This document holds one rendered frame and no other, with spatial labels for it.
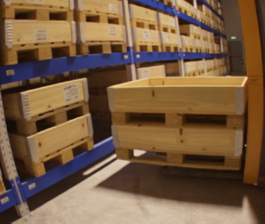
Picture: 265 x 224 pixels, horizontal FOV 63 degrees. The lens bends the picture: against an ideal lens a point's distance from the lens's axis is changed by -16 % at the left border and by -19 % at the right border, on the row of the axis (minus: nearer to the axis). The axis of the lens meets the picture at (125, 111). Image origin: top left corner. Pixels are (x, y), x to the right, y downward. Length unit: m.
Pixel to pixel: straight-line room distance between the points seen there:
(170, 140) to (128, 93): 0.52
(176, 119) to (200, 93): 0.30
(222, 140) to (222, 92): 0.37
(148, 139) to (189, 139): 0.38
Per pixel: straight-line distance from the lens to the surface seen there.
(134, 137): 2.25
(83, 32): 2.43
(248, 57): 1.89
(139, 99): 2.12
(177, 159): 2.14
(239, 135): 1.94
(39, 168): 2.02
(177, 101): 1.99
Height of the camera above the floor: 1.08
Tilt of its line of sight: 11 degrees down
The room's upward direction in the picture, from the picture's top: 6 degrees counter-clockwise
